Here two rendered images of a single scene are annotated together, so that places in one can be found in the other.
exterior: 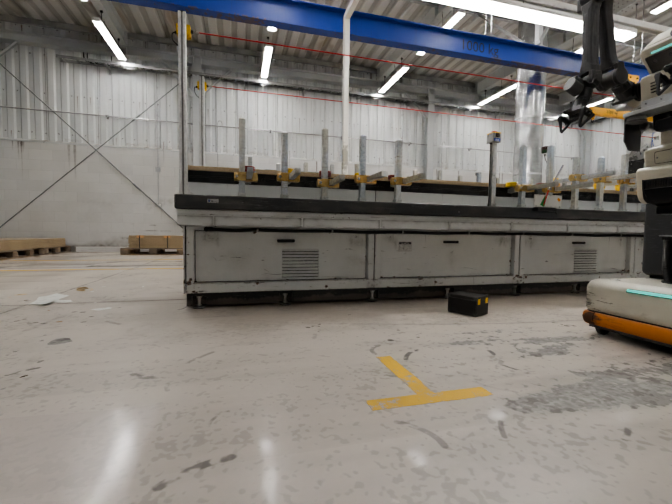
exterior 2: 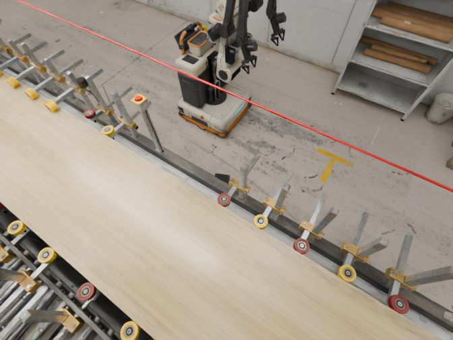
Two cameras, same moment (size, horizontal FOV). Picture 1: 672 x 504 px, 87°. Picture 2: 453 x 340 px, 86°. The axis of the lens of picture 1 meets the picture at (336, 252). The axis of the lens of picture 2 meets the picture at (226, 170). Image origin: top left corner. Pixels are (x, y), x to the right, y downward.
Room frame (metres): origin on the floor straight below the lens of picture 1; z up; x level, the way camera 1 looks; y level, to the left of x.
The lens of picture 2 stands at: (2.90, 0.08, 2.24)
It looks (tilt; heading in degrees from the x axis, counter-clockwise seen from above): 59 degrees down; 230
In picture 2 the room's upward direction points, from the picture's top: 2 degrees counter-clockwise
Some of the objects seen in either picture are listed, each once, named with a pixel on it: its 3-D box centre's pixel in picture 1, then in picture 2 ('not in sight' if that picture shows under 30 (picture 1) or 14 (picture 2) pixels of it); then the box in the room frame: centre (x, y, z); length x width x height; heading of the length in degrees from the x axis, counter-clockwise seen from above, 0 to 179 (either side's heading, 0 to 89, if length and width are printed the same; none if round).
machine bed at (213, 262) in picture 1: (491, 241); not in sight; (3.21, -1.41, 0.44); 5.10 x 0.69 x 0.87; 105
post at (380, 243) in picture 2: (284, 171); (361, 253); (2.17, 0.32, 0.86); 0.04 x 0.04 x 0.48; 15
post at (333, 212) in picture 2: (324, 167); (319, 226); (2.24, 0.08, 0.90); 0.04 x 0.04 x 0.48; 15
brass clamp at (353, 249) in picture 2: (288, 177); (354, 252); (2.18, 0.30, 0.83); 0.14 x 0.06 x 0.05; 105
